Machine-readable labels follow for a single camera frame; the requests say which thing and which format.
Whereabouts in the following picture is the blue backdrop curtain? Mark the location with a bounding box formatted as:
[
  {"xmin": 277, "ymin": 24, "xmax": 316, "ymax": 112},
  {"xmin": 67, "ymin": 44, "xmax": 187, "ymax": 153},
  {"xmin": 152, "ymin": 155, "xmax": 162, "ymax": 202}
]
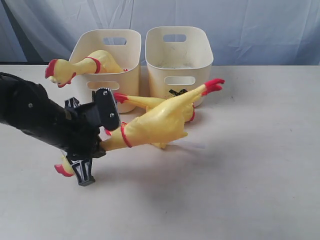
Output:
[{"xmin": 0, "ymin": 0, "xmax": 320, "ymax": 65}]

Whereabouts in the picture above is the broken chicken head piece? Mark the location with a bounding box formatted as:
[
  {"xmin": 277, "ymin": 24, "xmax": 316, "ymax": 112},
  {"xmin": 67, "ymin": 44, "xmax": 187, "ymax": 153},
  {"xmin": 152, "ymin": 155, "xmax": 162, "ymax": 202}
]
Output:
[{"xmin": 171, "ymin": 139, "xmax": 206, "ymax": 149}]

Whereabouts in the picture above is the cream bin marked O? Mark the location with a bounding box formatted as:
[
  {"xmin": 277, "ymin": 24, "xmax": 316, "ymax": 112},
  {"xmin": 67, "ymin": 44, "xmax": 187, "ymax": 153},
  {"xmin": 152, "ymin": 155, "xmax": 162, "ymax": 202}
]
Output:
[{"xmin": 67, "ymin": 29, "xmax": 142, "ymax": 104}]

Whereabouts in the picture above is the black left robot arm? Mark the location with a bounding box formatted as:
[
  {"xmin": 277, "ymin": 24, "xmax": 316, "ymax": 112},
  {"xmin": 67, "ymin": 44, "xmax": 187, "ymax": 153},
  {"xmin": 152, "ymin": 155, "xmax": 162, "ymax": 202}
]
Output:
[{"xmin": 0, "ymin": 72, "xmax": 106, "ymax": 187}]

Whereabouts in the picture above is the cream bin marked X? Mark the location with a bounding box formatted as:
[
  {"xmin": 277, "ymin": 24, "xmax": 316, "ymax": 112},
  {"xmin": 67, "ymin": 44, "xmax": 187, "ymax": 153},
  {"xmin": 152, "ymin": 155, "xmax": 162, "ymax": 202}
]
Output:
[{"xmin": 144, "ymin": 26, "xmax": 214, "ymax": 99}]

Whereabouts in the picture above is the yellow rubber chicken top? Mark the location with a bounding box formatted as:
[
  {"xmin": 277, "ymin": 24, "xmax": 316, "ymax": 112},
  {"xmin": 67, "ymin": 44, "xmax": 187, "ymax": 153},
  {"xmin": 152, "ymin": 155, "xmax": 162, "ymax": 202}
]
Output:
[{"xmin": 44, "ymin": 50, "xmax": 127, "ymax": 88}]

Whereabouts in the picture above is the broken chicken body piece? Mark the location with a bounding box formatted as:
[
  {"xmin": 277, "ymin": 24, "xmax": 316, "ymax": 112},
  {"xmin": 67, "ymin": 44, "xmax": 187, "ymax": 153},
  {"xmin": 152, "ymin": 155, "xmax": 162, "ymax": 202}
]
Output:
[{"xmin": 113, "ymin": 93, "xmax": 196, "ymax": 122}]

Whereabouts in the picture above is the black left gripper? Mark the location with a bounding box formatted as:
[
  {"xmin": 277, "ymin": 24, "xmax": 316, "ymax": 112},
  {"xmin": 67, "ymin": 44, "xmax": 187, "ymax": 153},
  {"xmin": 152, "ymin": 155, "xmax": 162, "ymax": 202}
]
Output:
[{"xmin": 53, "ymin": 97, "xmax": 106, "ymax": 187}]

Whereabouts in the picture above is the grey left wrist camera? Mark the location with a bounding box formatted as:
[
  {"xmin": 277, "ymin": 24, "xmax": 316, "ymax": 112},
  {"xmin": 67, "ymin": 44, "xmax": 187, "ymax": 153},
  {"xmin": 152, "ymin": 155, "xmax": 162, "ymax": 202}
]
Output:
[{"xmin": 94, "ymin": 88, "xmax": 121, "ymax": 131}]

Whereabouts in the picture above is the yellow rubber chicken front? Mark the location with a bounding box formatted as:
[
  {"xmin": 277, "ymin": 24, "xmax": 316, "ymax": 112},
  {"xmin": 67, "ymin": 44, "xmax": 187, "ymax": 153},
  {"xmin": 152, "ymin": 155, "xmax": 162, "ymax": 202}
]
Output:
[{"xmin": 54, "ymin": 78, "xmax": 226, "ymax": 178}]

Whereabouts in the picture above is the yellow rubber chicken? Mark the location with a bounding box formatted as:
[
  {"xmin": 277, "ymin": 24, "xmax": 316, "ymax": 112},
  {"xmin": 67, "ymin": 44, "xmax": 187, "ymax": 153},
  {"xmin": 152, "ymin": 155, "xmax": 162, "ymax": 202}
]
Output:
[
  {"xmin": 44, "ymin": 50, "xmax": 127, "ymax": 88},
  {"xmin": 54, "ymin": 78, "xmax": 226, "ymax": 178}
]

